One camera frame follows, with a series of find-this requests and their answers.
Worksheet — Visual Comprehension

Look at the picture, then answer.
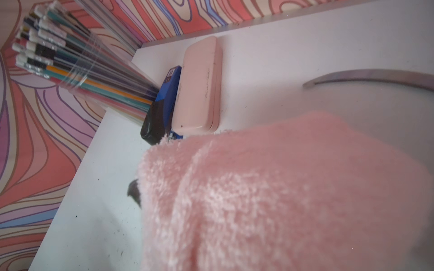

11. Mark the orange handled sickle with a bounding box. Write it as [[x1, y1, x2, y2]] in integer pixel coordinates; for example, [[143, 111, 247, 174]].
[[303, 69, 434, 91]]

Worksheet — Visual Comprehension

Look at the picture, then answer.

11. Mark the wooden handled sickle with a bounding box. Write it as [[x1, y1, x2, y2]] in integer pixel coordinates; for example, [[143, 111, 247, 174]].
[[127, 179, 141, 208]]

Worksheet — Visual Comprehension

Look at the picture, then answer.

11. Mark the blue black stapler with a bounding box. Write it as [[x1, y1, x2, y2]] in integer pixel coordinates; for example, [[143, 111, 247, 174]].
[[140, 66, 183, 145]]

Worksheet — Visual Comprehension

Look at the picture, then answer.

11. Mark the pencil cup on table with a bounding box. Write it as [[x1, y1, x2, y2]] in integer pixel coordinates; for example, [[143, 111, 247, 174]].
[[12, 1, 159, 124]]

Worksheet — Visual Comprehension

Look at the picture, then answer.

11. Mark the pink terry rag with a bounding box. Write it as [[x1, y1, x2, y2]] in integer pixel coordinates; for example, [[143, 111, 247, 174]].
[[138, 112, 434, 271]]

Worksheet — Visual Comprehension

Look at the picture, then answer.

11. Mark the pink eraser block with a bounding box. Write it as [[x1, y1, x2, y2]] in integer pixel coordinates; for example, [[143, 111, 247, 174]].
[[172, 36, 223, 137]]

